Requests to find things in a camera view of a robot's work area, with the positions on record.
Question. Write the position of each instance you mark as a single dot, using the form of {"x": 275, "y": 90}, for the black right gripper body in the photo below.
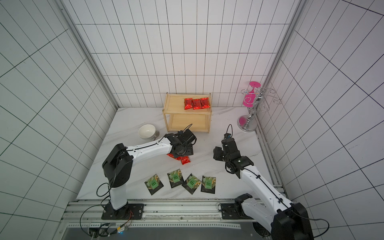
{"x": 218, "y": 153}

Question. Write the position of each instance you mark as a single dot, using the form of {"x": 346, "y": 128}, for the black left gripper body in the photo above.
{"x": 187, "y": 150}

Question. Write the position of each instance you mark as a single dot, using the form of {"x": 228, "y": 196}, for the red tea bag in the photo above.
{"x": 205, "y": 103}
{"x": 197, "y": 105}
{"x": 184, "y": 160}
{"x": 188, "y": 103}
{"x": 172, "y": 156}

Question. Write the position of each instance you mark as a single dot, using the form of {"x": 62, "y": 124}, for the green tea bag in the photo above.
{"x": 208, "y": 185}
{"x": 191, "y": 184}
{"x": 154, "y": 184}
{"x": 175, "y": 178}

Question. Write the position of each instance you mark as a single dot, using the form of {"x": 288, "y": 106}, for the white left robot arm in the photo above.
{"x": 121, "y": 161}

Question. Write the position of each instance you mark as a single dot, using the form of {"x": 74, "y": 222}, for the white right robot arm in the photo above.
{"x": 283, "y": 219}

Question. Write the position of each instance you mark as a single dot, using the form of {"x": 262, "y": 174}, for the light wooden two-tier shelf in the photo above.
{"x": 177, "y": 117}

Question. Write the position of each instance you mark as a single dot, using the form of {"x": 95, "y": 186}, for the chrome cup holder stand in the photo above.
{"x": 249, "y": 123}

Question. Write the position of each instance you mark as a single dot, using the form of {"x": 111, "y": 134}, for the white ceramic bowl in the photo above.
{"x": 147, "y": 131}

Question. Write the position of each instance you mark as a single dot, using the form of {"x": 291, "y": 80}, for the pink wine glass decoration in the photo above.
{"x": 251, "y": 95}

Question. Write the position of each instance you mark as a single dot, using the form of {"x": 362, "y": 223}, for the spoon with white handle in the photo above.
{"x": 156, "y": 135}

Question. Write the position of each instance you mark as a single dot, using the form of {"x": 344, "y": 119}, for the metal base rail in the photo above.
{"x": 194, "y": 219}

